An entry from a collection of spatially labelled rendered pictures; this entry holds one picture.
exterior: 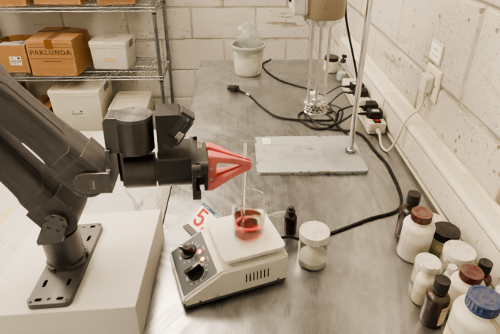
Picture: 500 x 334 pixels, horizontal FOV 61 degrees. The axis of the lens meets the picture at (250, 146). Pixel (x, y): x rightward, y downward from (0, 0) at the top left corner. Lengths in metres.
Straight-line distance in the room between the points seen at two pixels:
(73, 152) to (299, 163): 0.67
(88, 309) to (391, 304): 0.52
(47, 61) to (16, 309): 2.36
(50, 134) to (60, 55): 2.32
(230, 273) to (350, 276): 0.24
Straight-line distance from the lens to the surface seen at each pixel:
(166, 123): 0.65
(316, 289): 0.85
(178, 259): 0.86
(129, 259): 0.82
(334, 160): 1.21
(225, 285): 0.80
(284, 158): 1.19
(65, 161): 0.69
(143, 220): 0.90
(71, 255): 0.81
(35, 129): 0.69
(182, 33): 3.20
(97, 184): 0.69
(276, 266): 0.82
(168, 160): 0.66
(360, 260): 0.92
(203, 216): 0.96
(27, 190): 0.74
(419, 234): 0.90
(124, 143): 0.66
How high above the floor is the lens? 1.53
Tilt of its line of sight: 30 degrees down
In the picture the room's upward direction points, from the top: straight up
